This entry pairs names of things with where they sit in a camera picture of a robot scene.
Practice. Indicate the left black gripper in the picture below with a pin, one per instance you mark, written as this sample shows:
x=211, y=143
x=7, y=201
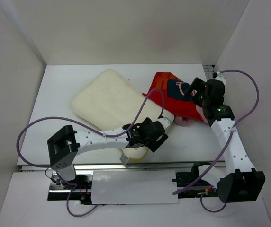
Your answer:
x=154, y=144

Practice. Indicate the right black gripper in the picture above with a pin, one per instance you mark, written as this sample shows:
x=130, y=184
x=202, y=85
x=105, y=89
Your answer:
x=197, y=84

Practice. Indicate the red printed pillowcase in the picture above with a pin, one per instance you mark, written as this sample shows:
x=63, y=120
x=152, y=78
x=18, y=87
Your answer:
x=182, y=107

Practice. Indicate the cream memory foam pillow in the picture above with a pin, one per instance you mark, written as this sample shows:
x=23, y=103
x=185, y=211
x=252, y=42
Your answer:
x=109, y=102

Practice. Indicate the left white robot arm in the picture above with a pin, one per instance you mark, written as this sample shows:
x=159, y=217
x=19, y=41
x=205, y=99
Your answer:
x=67, y=143

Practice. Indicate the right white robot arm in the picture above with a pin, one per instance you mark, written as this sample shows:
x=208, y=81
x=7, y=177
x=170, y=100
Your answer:
x=241, y=182

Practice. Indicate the white cover plate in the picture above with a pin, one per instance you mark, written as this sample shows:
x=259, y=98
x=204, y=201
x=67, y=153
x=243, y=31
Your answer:
x=133, y=187

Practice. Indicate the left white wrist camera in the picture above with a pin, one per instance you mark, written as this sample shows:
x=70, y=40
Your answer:
x=165, y=122

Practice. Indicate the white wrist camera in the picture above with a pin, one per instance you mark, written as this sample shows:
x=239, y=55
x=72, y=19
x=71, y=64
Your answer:
x=165, y=122
x=218, y=76

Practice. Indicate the aluminium side rail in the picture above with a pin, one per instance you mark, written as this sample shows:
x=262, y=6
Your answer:
x=209, y=70

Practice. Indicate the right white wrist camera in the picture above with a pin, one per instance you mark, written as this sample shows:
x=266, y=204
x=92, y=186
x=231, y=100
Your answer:
x=218, y=76

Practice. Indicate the aluminium front rail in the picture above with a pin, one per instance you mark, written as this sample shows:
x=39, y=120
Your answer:
x=134, y=166

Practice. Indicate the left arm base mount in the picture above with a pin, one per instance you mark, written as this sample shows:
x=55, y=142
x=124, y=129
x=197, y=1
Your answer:
x=79, y=188

